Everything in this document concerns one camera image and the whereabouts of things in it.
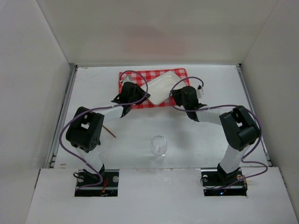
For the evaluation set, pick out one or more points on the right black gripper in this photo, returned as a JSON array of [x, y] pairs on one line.
[[189, 107]]

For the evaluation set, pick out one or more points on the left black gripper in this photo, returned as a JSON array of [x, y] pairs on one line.
[[131, 97]]

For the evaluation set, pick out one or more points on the red white checkered cloth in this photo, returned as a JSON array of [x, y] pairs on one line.
[[140, 79]]

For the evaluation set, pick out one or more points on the white rectangular plate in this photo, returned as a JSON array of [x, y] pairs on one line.
[[159, 82]]

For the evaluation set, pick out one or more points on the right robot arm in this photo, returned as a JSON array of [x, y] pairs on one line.
[[239, 128]]

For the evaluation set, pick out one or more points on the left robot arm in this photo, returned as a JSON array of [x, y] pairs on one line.
[[85, 128]]

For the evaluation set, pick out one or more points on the gold spoon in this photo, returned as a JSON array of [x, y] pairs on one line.
[[109, 131]]

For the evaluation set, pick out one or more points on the clear wine glass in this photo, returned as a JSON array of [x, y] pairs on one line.
[[158, 147]]

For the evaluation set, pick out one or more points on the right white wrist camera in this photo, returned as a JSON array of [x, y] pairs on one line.
[[200, 91]]

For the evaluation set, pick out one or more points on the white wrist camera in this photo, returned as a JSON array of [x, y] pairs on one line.
[[200, 91], [127, 78]]

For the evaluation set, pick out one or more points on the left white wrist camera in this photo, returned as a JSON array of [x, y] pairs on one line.
[[127, 78]]

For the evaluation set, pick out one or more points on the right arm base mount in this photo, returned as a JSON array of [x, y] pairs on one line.
[[214, 185]]

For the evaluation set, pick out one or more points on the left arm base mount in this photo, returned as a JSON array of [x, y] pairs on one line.
[[88, 184]]

